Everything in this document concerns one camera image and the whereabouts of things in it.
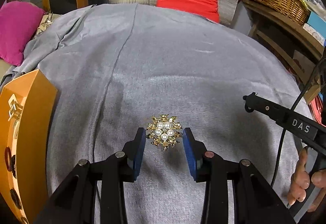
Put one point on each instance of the grey bed blanket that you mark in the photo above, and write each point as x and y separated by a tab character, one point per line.
116	66

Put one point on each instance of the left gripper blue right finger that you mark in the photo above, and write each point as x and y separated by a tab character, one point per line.
194	151

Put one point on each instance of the person right hand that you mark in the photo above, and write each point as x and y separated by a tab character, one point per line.
300	181

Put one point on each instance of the blue cardboard box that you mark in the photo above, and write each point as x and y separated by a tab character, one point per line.
316	27

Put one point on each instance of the orange cardboard tray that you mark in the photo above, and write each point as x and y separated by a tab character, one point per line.
24	142

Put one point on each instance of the magenta pillow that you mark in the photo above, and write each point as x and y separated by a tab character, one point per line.
19	22

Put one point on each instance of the gold pearl brooch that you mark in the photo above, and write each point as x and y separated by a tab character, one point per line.
164	131

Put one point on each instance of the cream hair claw clip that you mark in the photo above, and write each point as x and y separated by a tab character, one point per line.
15	108

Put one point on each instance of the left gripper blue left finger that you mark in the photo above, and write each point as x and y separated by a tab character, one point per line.
134	152

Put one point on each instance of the black beaded scrunchie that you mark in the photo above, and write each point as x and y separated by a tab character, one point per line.
15	198

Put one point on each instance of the wooden shelf unit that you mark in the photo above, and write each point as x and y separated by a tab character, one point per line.
295	48

